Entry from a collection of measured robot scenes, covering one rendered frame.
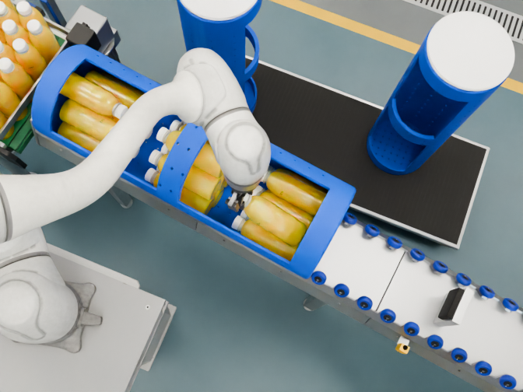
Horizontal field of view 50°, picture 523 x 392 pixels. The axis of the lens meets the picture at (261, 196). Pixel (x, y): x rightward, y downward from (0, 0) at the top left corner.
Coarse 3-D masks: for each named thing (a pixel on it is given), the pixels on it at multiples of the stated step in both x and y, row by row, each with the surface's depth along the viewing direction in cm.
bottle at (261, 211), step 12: (252, 204) 144; (264, 204) 145; (252, 216) 145; (264, 216) 144; (276, 216) 146; (288, 216) 148; (264, 228) 148; (276, 228) 146; (288, 228) 147; (300, 228) 148; (288, 240) 149; (300, 240) 149
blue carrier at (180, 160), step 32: (64, 64) 149; (96, 64) 151; (64, 96) 162; (192, 128) 146; (192, 160) 143; (288, 160) 147; (160, 192) 150; (224, 192) 170; (352, 192) 146; (224, 224) 162; (320, 224) 140; (320, 256) 141
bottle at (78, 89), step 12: (72, 72) 154; (72, 84) 152; (84, 84) 152; (96, 84) 154; (72, 96) 153; (84, 96) 152; (96, 96) 151; (108, 96) 152; (96, 108) 152; (108, 108) 152
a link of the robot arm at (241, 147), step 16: (240, 112) 109; (208, 128) 110; (224, 128) 105; (240, 128) 103; (256, 128) 103; (224, 144) 103; (240, 144) 102; (256, 144) 102; (224, 160) 105; (240, 160) 102; (256, 160) 104; (240, 176) 108; (256, 176) 109
